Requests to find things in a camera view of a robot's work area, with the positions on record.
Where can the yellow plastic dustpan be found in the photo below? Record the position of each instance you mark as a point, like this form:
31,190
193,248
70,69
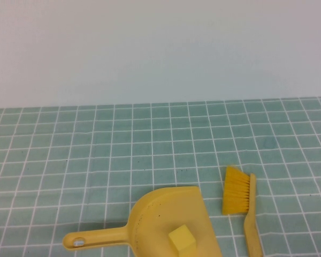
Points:
160,208

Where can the yellow hand brush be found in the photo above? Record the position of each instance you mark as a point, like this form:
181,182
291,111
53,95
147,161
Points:
236,192

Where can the yellow foam cube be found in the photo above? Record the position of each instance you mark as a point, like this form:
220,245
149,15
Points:
182,238

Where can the green checked tablecloth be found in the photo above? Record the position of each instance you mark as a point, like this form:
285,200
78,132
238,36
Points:
149,139

